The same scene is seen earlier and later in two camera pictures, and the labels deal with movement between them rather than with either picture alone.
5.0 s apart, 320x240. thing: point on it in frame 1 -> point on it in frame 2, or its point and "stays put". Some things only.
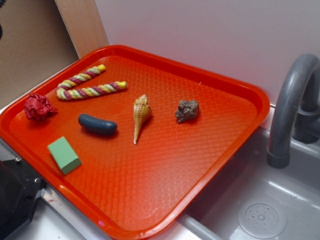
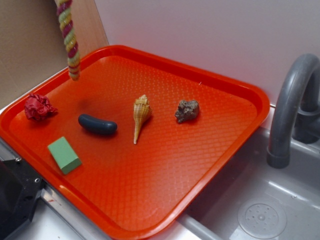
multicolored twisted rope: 63,91 -> 65,12
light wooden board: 83,25 stays put
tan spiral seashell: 142,110 stays put
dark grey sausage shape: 98,126 stays put
